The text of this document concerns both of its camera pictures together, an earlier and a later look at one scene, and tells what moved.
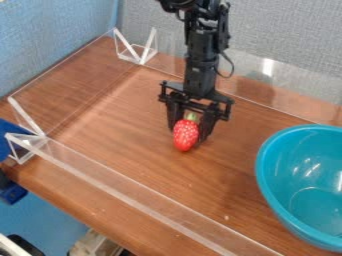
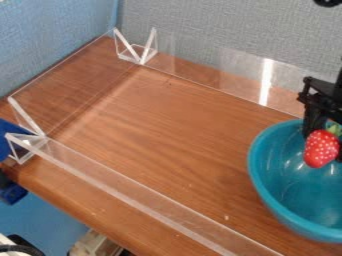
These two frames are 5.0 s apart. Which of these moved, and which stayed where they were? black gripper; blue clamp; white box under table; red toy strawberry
Moved: red toy strawberry; black gripper
Stayed: blue clamp; white box under table
